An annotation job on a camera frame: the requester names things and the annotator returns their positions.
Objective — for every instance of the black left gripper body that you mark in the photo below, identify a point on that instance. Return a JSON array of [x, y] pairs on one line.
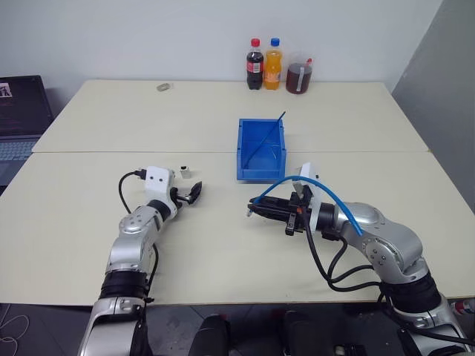
[[181, 197]]

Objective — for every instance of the red and white object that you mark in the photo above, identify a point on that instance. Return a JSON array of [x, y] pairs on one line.
[[464, 307]]

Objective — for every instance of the dark rounded shape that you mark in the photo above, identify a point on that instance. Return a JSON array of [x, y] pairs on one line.
[[209, 335]]

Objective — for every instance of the cola bottle red cap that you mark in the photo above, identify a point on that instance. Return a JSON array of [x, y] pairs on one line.
[[254, 68]]

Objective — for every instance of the clear jar dark liquid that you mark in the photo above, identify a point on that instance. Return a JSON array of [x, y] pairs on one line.
[[298, 78]]

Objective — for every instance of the orange soda bottle blue cap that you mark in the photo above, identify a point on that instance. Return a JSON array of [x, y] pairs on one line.
[[272, 70]]

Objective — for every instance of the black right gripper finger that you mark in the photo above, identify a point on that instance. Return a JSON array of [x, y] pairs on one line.
[[272, 216], [272, 204]]

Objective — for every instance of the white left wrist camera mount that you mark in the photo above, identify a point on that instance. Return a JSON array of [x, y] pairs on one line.
[[157, 183]]

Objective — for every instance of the small clear plastic piece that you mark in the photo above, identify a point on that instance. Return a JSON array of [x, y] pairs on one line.
[[165, 87]]

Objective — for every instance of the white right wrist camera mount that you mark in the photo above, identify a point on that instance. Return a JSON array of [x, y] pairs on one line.
[[308, 172]]

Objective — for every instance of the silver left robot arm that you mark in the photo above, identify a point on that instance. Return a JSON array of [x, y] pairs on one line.
[[128, 252]]

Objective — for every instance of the blue plastic bin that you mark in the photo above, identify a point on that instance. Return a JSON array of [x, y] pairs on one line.
[[259, 174]]

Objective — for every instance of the small white coupler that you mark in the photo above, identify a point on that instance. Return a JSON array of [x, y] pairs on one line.
[[185, 171]]

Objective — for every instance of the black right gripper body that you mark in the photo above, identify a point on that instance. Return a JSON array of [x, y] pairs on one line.
[[298, 215]]

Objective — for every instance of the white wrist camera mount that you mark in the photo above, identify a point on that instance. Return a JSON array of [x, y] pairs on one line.
[[308, 172], [157, 183]]

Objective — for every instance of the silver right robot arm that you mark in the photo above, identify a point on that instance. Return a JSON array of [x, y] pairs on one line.
[[386, 241]]

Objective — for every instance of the black laptop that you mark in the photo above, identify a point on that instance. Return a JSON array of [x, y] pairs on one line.
[[18, 111]]

